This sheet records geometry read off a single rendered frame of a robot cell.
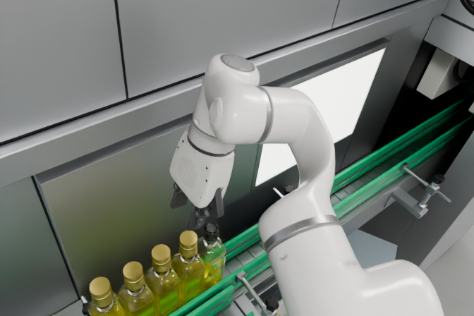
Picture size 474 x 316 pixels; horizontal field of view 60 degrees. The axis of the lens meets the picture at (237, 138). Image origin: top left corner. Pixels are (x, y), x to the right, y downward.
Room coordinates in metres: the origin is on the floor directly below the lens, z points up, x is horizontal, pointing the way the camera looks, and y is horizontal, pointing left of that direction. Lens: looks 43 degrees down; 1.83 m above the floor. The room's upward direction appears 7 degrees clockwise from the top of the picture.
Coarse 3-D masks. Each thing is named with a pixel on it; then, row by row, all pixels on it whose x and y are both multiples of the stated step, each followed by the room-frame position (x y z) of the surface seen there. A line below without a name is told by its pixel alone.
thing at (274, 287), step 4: (272, 284) 0.54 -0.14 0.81; (276, 284) 0.55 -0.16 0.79; (268, 288) 0.52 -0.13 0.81; (272, 288) 0.54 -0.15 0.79; (276, 288) 0.55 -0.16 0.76; (264, 292) 0.51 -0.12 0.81; (268, 292) 0.53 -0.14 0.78; (272, 292) 0.54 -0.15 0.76; (260, 296) 0.51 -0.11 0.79; (264, 296) 0.52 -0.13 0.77; (252, 300) 0.49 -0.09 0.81; (256, 304) 0.50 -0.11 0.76; (256, 308) 0.49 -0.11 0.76; (260, 308) 0.49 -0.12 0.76; (260, 312) 0.48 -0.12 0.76
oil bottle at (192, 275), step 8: (176, 256) 0.42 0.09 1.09; (176, 264) 0.41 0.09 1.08; (184, 264) 0.41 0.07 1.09; (192, 264) 0.41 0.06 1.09; (200, 264) 0.42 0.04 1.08; (184, 272) 0.40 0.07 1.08; (192, 272) 0.40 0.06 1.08; (200, 272) 0.41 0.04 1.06; (184, 280) 0.39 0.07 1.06; (192, 280) 0.40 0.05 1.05; (200, 280) 0.41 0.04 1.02; (184, 288) 0.39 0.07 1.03; (192, 288) 0.40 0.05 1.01; (200, 288) 0.41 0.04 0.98; (184, 296) 0.39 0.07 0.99; (192, 296) 0.40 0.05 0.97; (184, 304) 0.39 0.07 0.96
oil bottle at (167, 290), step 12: (144, 276) 0.39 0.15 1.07; (156, 276) 0.37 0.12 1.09; (168, 276) 0.38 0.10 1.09; (156, 288) 0.36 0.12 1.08; (168, 288) 0.36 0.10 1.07; (180, 288) 0.38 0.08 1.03; (156, 300) 0.35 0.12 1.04; (168, 300) 0.36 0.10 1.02; (180, 300) 0.38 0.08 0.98; (168, 312) 0.36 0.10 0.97
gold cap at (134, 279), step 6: (126, 264) 0.36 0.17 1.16; (132, 264) 0.36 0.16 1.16; (138, 264) 0.36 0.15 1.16; (126, 270) 0.34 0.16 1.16; (132, 270) 0.35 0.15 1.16; (138, 270) 0.35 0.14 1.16; (126, 276) 0.33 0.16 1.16; (132, 276) 0.33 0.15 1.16; (138, 276) 0.34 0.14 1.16; (126, 282) 0.33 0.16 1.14; (132, 282) 0.33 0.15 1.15; (138, 282) 0.34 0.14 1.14; (144, 282) 0.35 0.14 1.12; (132, 288) 0.33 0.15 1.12; (138, 288) 0.33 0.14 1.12
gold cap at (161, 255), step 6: (156, 246) 0.40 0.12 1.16; (162, 246) 0.40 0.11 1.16; (156, 252) 0.39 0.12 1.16; (162, 252) 0.39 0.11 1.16; (168, 252) 0.39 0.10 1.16; (156, 258) 0.37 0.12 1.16; (162, 258) 0.38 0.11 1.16; (168, 258) 0.38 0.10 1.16; (156, 264) 0.37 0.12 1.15; (162, 264) 0.37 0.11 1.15; (168, 264) 0.38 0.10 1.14; (156, 270) 0.37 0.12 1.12; (162, 270) 0.37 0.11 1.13
